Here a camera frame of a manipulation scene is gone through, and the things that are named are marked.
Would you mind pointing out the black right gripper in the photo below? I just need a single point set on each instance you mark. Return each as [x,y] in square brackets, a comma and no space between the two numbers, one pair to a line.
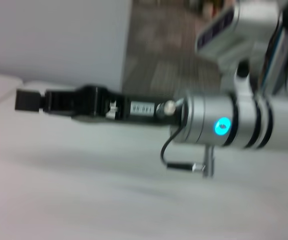
[123,110]

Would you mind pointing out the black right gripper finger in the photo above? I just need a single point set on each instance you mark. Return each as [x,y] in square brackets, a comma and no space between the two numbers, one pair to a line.
[34,100]

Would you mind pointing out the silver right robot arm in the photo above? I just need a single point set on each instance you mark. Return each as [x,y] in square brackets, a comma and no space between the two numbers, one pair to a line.
[253,122]

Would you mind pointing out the silver mounting post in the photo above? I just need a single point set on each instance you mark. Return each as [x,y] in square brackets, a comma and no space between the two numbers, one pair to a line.
[209,162]

